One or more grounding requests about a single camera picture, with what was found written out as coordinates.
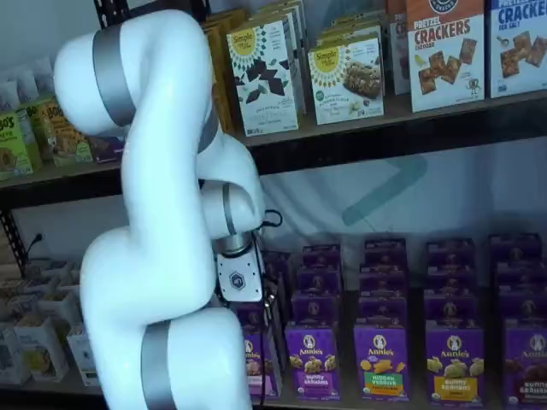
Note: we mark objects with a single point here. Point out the yellow Revival box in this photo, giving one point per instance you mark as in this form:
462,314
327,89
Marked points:
220,64

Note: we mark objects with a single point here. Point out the wall outlet with plug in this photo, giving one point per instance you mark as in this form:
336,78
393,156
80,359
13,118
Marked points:
38,239

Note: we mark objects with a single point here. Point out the white pouch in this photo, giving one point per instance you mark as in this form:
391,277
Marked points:
25,85
8,96
45,74

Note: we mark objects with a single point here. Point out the blue pretzel crackers box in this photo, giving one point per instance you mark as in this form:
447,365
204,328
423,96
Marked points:
519,47

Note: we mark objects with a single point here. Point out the yellow Bobo's box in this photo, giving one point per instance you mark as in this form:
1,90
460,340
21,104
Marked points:
32,124
64,145

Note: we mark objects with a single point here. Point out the white snack box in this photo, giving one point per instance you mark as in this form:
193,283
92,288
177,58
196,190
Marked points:
13,359
79,354
57,307
23,305

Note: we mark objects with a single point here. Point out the black metal shelf rack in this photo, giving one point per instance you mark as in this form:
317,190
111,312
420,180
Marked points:
384,145

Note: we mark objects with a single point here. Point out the orange pretzel crackers box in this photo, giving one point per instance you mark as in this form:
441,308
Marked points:
444,55

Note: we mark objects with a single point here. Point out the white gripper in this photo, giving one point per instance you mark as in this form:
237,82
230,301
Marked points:
239,277

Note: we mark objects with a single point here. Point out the Annie's box with green band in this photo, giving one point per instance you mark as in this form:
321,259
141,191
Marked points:
381,363

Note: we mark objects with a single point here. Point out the green Bobo's box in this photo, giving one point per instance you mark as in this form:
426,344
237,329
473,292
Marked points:
13,145

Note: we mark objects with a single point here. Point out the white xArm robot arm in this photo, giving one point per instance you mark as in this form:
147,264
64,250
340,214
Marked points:
171,128

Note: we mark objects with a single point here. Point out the Annie's box with pink patch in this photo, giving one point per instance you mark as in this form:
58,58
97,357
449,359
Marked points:
258,367

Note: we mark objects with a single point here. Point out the Simple Mills dark cracker box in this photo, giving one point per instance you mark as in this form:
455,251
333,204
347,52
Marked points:
262,77

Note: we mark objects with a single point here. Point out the orange cracker box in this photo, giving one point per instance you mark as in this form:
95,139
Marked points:
397,51

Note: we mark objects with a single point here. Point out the Annie's box with yellow band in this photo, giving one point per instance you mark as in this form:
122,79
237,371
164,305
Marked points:
455,363

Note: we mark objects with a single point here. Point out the white box with yellow picture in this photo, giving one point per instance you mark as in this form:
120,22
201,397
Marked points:
40,341

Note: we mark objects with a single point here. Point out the white small boxes group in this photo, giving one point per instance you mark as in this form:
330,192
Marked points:
51,188

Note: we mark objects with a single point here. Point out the Annie's box with brown grahams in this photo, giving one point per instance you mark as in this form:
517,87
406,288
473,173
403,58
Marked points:
527,367

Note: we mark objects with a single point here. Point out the Annie's box with purple band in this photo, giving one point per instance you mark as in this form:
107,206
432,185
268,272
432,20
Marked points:
312,363

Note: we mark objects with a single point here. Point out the Simple Mills cookie box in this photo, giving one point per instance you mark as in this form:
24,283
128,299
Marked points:
346,81

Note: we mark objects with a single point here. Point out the white Simple Mills box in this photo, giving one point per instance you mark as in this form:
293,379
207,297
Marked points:
297,25
350,32

